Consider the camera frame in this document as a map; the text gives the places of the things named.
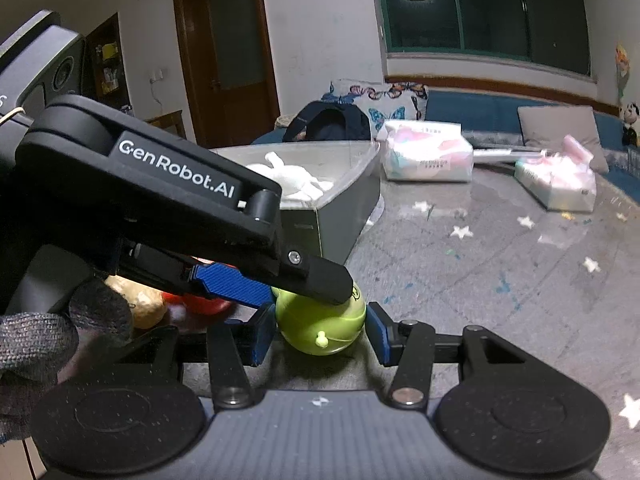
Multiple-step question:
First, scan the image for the yellow and green cartoon figure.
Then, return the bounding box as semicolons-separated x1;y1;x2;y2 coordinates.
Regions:
614;42;632;106

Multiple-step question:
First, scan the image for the person's left hand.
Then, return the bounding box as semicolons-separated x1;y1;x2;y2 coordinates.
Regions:
0;280;135;448

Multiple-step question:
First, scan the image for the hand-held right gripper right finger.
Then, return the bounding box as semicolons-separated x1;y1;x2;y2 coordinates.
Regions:
365;302;551;409

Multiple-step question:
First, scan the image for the green framed window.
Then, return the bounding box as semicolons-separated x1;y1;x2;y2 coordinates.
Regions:
372;0;593;76

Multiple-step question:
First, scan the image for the grey pillow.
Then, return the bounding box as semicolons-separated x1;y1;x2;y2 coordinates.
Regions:
517;106;611;175

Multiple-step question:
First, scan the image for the tan peanut toy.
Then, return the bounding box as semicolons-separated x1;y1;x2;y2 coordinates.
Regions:
104;275;167;330

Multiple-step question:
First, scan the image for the red round toy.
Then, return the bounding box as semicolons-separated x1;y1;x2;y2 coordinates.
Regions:
162;257;236;316

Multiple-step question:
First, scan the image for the pink tissue pack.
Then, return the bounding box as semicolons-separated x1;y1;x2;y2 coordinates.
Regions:
379;120;475;182
515;135;598;212

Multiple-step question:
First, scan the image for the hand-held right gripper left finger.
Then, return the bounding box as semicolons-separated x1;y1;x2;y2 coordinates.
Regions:
112;304;278;409

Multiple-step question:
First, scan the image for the white plush rabbit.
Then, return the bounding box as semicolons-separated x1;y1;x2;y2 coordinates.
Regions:
245;150;335;206

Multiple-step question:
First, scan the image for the butterfly print pillow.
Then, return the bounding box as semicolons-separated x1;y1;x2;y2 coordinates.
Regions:
322;79;430;122

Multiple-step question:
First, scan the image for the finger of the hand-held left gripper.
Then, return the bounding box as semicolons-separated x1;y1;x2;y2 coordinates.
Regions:
272;245;353;307
117;242;277;310

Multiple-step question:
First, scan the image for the panda plush toy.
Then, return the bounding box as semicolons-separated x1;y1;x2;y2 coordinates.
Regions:
619;102;640;148

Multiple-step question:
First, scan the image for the dark wooden shelf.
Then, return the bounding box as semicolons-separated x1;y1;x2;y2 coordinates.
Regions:
85;12;133;113

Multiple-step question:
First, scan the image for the grey star print mat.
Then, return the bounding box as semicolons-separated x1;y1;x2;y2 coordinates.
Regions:
180;160;640;461

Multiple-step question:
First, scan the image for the dark blue backpack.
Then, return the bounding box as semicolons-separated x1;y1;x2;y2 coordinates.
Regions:
282;101;373;143

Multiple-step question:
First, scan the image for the brown wooden door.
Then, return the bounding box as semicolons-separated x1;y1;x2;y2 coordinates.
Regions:
172;0;281;150

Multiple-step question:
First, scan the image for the white cardboard box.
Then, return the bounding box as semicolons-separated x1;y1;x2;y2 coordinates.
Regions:
207;139;383;268

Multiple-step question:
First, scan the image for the blue sofa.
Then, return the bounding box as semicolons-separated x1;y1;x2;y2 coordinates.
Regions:
250;87;640;181

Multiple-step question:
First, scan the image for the white stick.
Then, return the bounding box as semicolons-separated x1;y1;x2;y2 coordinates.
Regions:
472;147;546;163

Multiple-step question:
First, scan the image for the small wooden table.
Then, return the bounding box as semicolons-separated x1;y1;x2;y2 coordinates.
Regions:
145;110;187;140

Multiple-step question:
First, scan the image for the green round toy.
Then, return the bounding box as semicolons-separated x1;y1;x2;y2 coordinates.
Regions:
274;282;369;356

